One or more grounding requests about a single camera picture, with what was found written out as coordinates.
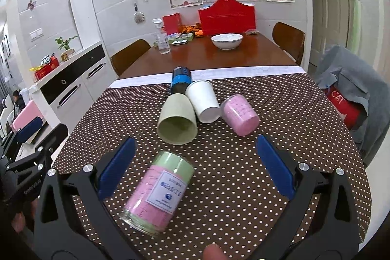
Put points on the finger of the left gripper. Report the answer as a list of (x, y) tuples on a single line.
[(40, 159), (12, 142)]

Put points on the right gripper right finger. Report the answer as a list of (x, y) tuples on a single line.
[(334, 230)]

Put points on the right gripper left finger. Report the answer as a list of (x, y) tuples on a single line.
[(58, 230)]

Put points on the pink green clear plastic cup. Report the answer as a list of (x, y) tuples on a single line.
[(155, 199)]

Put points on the light green paper cup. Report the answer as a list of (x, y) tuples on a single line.
[(177, 121)]

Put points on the small pink cup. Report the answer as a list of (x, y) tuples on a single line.
[(239, 115)]

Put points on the white paper cup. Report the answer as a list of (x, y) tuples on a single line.
[(202, 97)]

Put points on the left hand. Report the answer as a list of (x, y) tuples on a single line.
[(26, 217)]

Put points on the right hand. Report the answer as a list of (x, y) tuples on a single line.
[(214, 252)]

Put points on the pink sofa cover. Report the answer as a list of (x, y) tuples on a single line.
[(30, 112)]

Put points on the seated person in background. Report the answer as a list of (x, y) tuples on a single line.
[(19, 103)]

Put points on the white black sideboard cabinet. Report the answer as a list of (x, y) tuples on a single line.
[(65, 94)]

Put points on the red box on cabinet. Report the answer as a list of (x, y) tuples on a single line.
[(47, 65)]

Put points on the small potted plant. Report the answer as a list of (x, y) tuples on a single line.
[(65, 44)]

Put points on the red bag with letters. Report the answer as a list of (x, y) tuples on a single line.
[(350, 112)]

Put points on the left brown chair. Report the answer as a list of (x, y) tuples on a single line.
[(127, 56)]

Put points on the brown chair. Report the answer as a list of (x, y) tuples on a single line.
[(290, 40), (127, 56)]

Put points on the brown polka dot tablecloth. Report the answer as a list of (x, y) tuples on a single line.
[(231, 199)]

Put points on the clear spray bottle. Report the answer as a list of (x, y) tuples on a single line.
[(161, 37)]

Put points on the black blue can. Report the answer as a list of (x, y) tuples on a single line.
[(181, 79)]

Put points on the grey jacket on chair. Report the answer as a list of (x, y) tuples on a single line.
[(358, 82)]

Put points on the small red box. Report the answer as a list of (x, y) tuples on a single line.
[(172, 23)]

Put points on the green tray box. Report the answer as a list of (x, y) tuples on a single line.
[(178, 37)]

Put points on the right brown chair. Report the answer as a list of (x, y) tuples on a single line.
[(290, 40)]

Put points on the orange snack packets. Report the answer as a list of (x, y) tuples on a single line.
[(195, 30)]

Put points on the white door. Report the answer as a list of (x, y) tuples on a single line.
[(330, 26)]

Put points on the white ceramic bowl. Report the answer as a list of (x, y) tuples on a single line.
[(227, 41)]

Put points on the red gift bag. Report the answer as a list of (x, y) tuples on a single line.
[(227, 16)]

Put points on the wall light switch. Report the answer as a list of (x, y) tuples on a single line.
[(36, 34)]

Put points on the hanging wall brush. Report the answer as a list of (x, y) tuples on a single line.
[(139, 16)]

